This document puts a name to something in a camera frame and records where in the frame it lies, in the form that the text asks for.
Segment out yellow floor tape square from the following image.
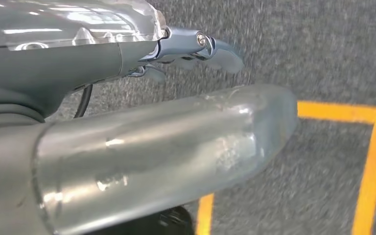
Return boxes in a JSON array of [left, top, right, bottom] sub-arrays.
[[195, 100, 376, 235]]

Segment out black robot foot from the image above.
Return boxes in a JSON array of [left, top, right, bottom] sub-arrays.
[[87, 206, 196, 235]]

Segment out black camera cable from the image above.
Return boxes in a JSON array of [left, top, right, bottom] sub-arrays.
[[73, 83, 94, 119]]

